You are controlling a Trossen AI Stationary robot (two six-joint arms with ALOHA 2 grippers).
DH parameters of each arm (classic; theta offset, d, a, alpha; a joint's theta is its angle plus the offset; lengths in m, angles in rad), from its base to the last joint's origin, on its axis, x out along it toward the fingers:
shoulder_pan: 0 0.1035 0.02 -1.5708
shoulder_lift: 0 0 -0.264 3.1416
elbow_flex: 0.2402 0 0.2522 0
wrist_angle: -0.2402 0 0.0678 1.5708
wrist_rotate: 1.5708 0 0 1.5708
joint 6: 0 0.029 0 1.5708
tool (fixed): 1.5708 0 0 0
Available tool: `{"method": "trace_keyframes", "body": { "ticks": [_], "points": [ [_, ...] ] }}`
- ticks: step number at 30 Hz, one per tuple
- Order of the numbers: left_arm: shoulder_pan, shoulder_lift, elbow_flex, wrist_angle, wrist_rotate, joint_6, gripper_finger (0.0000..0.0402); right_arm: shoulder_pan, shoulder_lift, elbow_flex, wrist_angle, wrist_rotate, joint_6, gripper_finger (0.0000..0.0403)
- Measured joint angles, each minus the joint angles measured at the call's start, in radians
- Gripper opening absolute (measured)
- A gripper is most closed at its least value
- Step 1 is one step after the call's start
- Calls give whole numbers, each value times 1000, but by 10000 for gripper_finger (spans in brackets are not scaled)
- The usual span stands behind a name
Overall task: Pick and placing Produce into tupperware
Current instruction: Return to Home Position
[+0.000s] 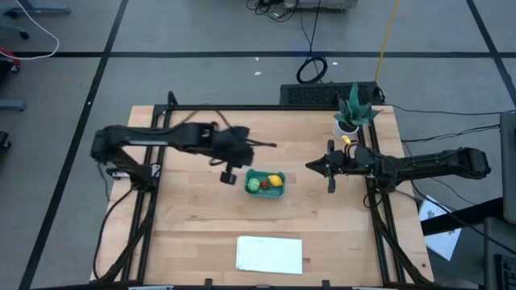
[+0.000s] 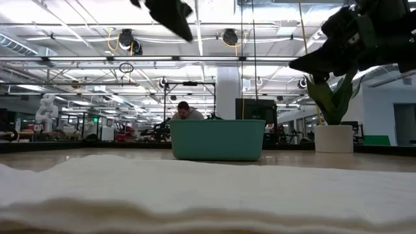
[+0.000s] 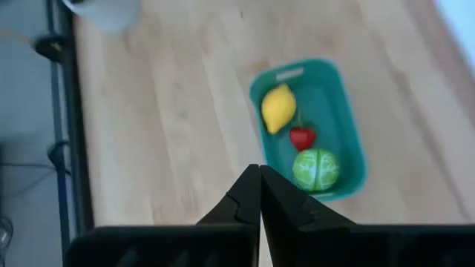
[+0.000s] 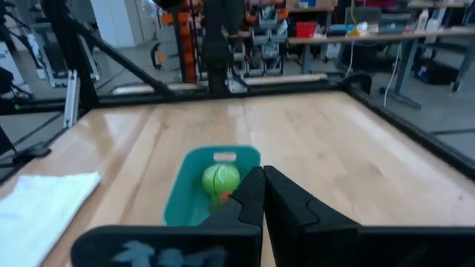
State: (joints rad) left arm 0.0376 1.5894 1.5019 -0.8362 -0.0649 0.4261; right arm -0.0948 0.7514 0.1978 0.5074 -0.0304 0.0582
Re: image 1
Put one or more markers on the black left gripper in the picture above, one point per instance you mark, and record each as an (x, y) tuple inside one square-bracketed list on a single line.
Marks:
[(231, 147)]

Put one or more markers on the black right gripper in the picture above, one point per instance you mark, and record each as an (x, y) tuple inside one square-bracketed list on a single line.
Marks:
[(346, 161)]

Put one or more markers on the yellow toy lemon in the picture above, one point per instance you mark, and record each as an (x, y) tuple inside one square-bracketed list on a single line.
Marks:
[(275, 180)]

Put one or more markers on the green toy cabbage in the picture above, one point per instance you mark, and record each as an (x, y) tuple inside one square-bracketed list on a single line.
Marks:
[(253, 184)]

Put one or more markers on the red toy strawberry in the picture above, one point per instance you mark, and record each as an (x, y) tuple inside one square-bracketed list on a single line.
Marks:
[(265, 185)]

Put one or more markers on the teal plastic tupperware container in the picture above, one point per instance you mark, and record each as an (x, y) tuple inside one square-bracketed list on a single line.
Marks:
[(278, 192)]

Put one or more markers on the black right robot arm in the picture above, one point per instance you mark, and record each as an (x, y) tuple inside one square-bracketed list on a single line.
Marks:
[(443, 163)]

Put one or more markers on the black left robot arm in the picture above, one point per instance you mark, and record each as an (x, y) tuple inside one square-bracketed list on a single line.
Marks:
[(141, 137)]

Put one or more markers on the white plant pot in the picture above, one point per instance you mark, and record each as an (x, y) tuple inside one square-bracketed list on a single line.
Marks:
[(342, 133)]

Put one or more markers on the green succulent plant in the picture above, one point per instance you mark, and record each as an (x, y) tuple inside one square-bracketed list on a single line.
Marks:
[(354, 110)]

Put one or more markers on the black computer case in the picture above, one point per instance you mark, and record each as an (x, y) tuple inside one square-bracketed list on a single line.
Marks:
[(310, 94)]

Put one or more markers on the white folded cloth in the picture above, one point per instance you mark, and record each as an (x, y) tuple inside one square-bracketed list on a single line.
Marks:
[(269, 255)]

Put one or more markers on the white paper sheet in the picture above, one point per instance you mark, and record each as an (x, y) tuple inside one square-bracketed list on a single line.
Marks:
[(441, 239)]

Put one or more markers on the black bar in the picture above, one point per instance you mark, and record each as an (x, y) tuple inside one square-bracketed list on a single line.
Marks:
[(459, 219)]

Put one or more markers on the grey device box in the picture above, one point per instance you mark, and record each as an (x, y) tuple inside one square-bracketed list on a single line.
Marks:
[(318, 4)]

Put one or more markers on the grey cabinet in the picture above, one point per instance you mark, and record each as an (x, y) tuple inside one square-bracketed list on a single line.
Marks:
[(508, 169)]

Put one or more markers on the dark grey desk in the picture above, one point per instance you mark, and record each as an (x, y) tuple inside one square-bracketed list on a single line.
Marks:
[(502, 241)]

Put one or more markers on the black keyboard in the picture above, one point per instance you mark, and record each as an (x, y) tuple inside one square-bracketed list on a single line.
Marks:
[(507, 274)]

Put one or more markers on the grey furniture base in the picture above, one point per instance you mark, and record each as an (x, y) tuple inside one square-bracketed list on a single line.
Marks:
[(11, 106)]

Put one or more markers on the black caster wheel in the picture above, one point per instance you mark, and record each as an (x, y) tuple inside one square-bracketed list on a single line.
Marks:
[(4, 141)]

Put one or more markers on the grey furniture foot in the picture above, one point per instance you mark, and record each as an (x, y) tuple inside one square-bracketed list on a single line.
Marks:
[(38, 10)]

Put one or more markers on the red object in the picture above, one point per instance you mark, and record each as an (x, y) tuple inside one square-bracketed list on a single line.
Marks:
[(9, 54)]

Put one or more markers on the black aluminium table frame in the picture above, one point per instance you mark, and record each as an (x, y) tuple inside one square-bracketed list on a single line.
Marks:
[(282, 107)]

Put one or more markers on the black camera bracket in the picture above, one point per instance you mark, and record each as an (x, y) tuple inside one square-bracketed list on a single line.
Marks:
[(326, 284), (208, 282)]

